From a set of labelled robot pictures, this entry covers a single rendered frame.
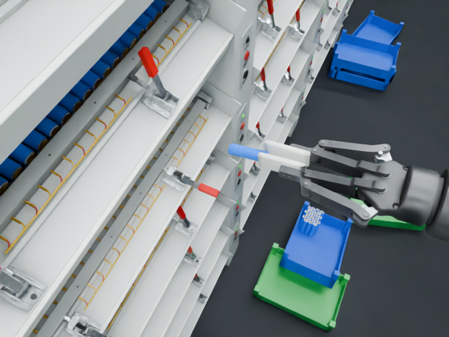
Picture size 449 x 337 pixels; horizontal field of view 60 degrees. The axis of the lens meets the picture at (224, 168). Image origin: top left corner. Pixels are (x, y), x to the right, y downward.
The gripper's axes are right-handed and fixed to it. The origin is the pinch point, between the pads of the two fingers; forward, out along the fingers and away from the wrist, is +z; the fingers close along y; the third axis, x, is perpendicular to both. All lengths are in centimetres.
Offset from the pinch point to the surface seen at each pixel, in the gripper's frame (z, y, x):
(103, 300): 17.8, 27.6, 7.6
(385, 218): -20, -59, 105
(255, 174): 26, -37, 66
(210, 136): 17.1, -6.3, 8.0
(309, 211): 8, -45, 94
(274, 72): 21, -47, 27
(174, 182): 17.5, 6.3, 6.5
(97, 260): 19.9, 23.5, 3.7
